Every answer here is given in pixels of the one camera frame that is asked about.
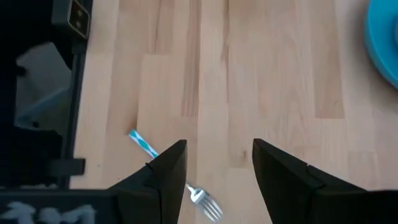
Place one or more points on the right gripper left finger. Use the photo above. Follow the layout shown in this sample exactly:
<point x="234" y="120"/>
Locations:
<point x="155" y="193"/>

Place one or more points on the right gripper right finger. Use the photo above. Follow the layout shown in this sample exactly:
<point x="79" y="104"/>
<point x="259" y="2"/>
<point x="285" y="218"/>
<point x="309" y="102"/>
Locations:
<point x="295" y="193"/>

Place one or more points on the blue round plate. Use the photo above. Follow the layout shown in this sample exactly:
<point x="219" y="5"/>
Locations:
<point x="385" y="46"/>

